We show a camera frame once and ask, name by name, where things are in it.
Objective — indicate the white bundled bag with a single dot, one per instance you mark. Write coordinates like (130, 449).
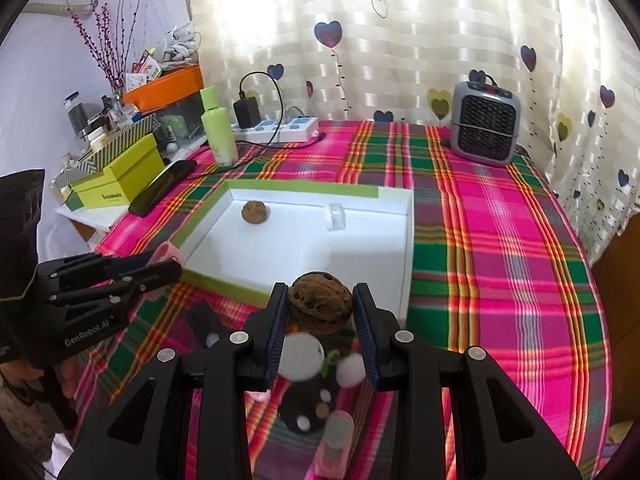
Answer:
(180, 45)

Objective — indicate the grey space heater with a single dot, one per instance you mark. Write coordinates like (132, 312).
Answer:
(485, 125)

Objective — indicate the dried pink flower branches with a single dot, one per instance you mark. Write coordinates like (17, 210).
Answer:
(107, 50)

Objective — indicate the dark glass case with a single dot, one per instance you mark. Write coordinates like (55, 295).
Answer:
(180, 110)

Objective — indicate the white power strip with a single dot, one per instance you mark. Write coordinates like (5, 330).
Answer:
(285, 130)

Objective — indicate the dark green box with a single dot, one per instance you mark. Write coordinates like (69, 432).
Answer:
(70, 200)

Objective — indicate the brown walnut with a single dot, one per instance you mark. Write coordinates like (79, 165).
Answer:
(256, 211)
(320, 300)

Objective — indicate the lime green box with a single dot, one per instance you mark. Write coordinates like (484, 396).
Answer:
(125, 170)

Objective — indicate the white wall pipe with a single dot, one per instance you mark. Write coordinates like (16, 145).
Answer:
(55, 8)

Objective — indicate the person's left forearm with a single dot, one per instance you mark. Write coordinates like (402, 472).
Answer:
(55, 390)

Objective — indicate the white round disc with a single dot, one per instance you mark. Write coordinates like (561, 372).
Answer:
(300, 357)

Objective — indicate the white side table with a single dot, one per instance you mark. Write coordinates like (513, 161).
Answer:
(90, 220)

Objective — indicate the black jar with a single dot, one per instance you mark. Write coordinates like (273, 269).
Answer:
(77, 115)

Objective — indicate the pink toy car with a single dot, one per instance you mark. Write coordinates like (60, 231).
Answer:
(334, 442)

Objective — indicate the colorful paper packets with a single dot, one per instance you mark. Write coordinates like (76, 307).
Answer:
(142, 67)

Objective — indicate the chevron patterned box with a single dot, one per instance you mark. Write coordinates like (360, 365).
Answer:
(100, 157)

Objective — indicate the light green bottle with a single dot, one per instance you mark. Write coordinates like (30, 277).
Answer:
(217, 125)

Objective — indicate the black smartphone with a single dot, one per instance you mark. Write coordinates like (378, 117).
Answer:
(162, 187)

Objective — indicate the black rectangular device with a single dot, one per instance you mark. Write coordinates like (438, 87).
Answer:
(200, 322)

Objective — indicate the black charger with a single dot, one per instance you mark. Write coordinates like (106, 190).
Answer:
(246, 112)

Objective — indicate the pink green plaid tablecloth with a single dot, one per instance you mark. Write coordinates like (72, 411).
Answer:
(500, 285)

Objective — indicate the person's patterned clothing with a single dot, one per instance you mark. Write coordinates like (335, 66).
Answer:
(20, 420)

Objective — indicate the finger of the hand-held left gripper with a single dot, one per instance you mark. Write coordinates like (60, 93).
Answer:
(125, 265)
(155, 275)

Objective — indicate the black round pink-rimmed device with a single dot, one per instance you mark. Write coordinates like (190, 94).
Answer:
(300, 400)

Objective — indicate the small cosmetic jars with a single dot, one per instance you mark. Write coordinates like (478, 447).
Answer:
(107, 117)

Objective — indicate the clear transparent ornament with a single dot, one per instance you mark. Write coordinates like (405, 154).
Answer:
(336, 217)

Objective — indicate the white green-edged box tray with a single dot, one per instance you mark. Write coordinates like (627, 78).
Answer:
(300, 245)

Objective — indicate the brown wooden furniture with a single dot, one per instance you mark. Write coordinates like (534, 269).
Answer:
(617, 335)

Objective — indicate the orange box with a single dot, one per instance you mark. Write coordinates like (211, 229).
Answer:
(170, 85)

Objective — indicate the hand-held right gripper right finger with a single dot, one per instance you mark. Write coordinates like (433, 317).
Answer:
(367, 350)

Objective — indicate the white ball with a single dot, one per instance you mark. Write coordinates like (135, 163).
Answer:
(350, 371)

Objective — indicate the heart print curtain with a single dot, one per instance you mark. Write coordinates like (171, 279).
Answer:
(400, 35)

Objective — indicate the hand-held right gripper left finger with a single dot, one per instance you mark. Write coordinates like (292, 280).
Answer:
(276, 345)

